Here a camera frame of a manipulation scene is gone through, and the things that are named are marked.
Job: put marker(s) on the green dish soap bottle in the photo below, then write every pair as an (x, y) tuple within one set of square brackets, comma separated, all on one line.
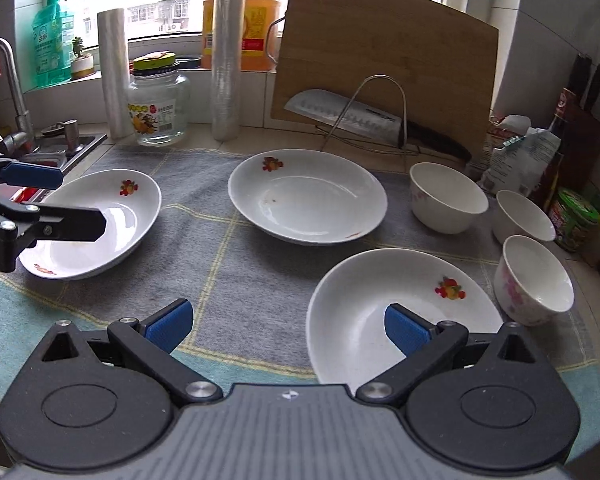
[(52, 45)]

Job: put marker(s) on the glass jar with yellow lid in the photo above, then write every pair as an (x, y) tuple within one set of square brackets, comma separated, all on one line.
[(157, 110)]

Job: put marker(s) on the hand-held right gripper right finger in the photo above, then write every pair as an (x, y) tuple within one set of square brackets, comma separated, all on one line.
[(407, 330)]

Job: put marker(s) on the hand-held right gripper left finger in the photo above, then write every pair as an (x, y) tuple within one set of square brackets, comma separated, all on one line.
[(167, 327)]

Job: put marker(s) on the dark sauce bottle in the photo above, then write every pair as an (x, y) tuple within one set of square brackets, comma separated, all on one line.
[(560, 145)]

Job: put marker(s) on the white crumpled packet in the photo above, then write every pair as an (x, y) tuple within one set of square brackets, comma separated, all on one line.
[(525, 165)]

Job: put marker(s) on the steel sink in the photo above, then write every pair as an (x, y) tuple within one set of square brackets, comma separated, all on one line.
[(87, 142)]

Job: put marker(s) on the short plastic bag roll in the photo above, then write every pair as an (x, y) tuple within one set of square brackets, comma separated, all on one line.
[(115, 75)]

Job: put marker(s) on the steel soap dispenser pump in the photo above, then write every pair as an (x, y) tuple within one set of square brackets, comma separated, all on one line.
[(73, 137)]

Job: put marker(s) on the white floral bowl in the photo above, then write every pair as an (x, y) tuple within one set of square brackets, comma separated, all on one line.
[(535, 280), (522, 217), (447, 200)]

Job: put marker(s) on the red and white carton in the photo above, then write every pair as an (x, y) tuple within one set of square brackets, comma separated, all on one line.
[(497, 137)]

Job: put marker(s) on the sink strainer plug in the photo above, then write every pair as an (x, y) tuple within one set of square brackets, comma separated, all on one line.
[(52, 129)]

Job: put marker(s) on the white floral plate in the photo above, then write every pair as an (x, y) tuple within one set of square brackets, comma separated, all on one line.
[(350, 310), (130, 210), (305, 200)]

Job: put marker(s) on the grey checked towel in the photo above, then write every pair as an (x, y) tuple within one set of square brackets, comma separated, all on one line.
[(260, 280)]

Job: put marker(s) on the small potted plant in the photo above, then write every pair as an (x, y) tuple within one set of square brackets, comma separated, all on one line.
[(82, 65)]

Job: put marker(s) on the wooden cutting board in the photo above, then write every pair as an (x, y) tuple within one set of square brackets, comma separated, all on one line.
[(380, 50)]

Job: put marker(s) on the orange cooking oil bottle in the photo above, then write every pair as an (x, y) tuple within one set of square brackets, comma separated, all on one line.
[(260, 25)]

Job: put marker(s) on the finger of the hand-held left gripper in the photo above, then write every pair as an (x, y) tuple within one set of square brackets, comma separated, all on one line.
[(70, 225), (30, 175)]

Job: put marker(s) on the green-lidded jar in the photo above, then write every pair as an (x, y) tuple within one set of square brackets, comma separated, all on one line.
[(572, 220)]

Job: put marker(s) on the knife block with knives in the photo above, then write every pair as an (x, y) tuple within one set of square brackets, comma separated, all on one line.
[(592, 125)]

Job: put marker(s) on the steel faucet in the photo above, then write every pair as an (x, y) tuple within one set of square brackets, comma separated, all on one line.
[(17, 100)]

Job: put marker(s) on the dark blue lid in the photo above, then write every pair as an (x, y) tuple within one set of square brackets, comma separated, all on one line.
[(190, 61)]

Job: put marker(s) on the tall plastic wrap roll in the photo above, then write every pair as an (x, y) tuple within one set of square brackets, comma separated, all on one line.
[(226, 60)]

